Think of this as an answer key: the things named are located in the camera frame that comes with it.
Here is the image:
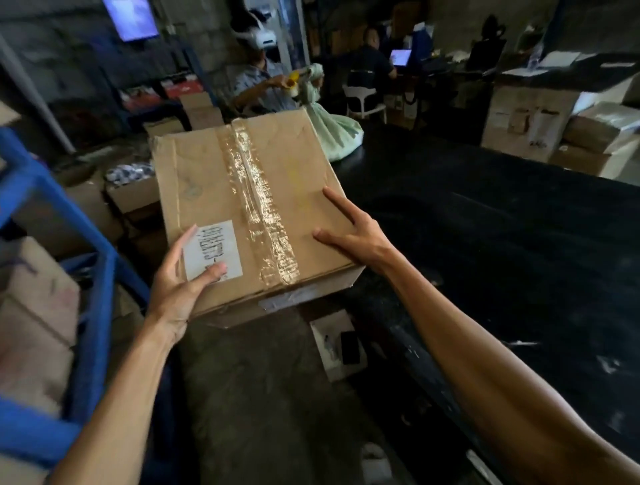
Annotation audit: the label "person's left hand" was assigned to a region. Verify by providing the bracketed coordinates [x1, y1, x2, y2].
[145, 223, 229, 346]

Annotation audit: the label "person's right hand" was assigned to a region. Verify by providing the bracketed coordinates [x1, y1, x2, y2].
[312, 186, 401, 275]

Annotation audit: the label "blue metal shelving rack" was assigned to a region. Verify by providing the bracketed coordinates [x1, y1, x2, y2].
[0, 127, 151, 485]

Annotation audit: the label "diamond label cardboard box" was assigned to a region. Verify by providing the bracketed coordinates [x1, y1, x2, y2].
[149, 107, 366, 330]

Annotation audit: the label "row of top-shelf cartons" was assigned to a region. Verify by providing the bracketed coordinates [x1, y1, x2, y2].
[0, 99, 146, 485]

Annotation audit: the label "person's right forearm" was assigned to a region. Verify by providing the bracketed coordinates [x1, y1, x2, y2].
[382, 249, 640, 485]

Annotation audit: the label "person's left forearm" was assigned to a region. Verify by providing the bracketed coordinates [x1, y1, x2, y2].
[47, 319, 181, 485]

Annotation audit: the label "open box of white items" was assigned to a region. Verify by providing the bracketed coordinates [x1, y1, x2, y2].
[103, 159, 161, 216]

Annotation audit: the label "large cardboard box white labels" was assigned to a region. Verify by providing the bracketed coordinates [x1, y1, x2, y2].
[481, 75, 640, 165]

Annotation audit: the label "person's white slipper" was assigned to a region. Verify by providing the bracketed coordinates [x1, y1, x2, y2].
[359, 442, 393, 485]

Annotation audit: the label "plain small cardboard box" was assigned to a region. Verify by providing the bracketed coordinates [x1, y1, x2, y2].
[549, 137, 640, 181]

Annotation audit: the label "small wrapped cardboard box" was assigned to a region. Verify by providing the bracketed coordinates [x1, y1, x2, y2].
[562, 102, 640, 155]

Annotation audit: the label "white paper sheet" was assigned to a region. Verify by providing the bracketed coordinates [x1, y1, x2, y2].
[309, 309, 369, 383]

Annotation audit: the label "black flat device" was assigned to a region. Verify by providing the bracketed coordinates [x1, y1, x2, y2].
[339, 329, 362, 366]

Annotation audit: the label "black table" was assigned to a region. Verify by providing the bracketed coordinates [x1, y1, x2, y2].
[325, 119, 640, 485]

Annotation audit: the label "white plastic chair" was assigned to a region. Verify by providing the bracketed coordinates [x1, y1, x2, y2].
[342, 85, 389, 125]

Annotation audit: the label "black desk monitor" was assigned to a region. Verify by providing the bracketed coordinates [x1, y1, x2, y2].
[465, 15, 509, 73]

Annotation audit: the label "white headset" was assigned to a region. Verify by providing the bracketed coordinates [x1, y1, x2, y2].
[232, 12, 279, 51]

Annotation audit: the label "grey metal pole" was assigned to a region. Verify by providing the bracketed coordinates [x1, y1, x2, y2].
[0, 35, 76, 156]

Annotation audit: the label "dark work desk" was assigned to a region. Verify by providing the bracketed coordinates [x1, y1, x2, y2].
[415, 52, 640, 93]

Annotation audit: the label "folded white paper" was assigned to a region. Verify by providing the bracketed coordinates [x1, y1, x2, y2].
[537, 49, 583, 69]

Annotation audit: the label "wall monitor screen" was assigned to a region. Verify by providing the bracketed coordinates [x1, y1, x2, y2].
[102, 0, 161, 43]

